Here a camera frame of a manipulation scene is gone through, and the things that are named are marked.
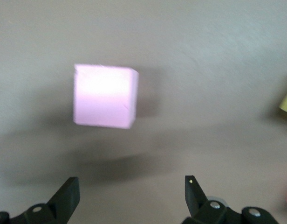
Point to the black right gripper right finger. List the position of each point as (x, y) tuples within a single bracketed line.
[(196, 203)]

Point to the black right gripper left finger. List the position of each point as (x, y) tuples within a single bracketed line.
[(66, 203)]

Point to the pink foam cube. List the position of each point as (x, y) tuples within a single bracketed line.
[(104, 95)]

